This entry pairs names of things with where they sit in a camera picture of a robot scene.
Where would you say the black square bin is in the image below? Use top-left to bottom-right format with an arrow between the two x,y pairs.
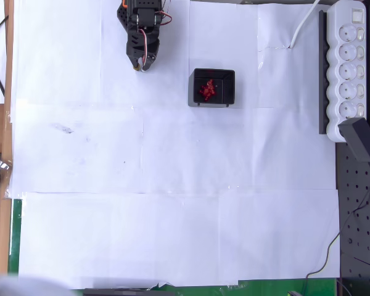
187,68 -> 236,108

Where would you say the white paper table covering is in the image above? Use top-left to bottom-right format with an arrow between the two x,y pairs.
8,0 -> 342,290

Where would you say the white power strip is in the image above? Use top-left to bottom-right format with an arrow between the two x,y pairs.
326,0 -> 368,144

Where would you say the green mat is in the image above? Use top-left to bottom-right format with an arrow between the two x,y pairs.
8,199 -> 340,296

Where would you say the black power adapter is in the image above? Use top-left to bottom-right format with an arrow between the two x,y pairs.
338,117 -> 370,163

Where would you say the black flat device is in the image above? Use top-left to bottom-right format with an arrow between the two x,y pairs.
83,287 -> 176,296

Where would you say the gray blurry object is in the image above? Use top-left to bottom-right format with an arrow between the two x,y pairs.
0,265 -> 75,296

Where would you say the black pegboard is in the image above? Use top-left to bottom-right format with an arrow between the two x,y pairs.
335,0 -> 370,296

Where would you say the red white servo cable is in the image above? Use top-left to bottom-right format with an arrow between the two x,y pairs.
138,28 -> 150,66

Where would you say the white power cable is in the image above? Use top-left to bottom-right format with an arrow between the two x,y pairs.
289,0 -> 322,49

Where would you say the thin black cable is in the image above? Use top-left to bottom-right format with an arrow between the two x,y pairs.
302,160 -> 370,296

